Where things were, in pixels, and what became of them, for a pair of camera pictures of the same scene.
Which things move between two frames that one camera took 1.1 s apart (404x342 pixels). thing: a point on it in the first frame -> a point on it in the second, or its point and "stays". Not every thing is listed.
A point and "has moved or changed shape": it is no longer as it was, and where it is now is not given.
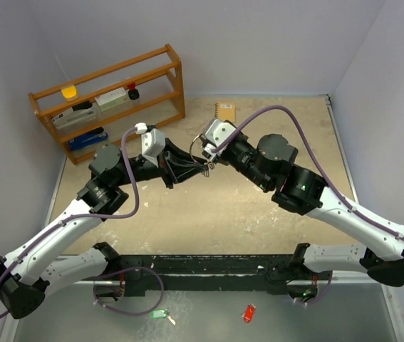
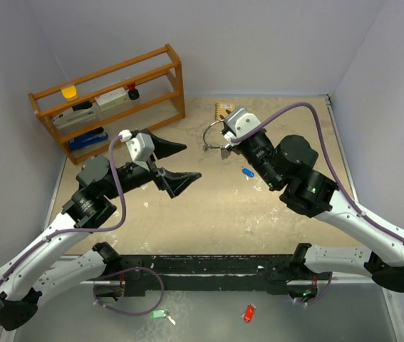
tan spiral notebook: [226, 111] stays
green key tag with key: [162, 313] stays
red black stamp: [133, 92] stays
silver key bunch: [211, 166] has moved or changed shape
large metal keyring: [190, 152] has moved or changed shape
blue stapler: [85, 139] stays
